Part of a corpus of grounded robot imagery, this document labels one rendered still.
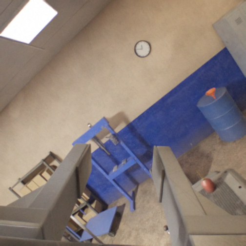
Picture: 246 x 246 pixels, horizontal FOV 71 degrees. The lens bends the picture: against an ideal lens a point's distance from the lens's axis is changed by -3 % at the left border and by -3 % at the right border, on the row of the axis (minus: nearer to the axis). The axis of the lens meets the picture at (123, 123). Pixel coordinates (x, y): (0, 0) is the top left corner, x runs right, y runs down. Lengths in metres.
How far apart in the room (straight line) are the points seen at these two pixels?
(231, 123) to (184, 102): 1.01
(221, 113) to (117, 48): 2.29
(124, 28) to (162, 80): 1.26
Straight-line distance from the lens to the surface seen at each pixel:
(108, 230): 3.88
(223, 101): 3.46
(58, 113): 4.14
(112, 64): 3.77
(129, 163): 3.67
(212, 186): 1.18
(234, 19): 3.77
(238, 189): 1.15
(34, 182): 4.66
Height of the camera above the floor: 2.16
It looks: 11 degrees down
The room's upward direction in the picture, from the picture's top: 41 degrees counter-clockwise
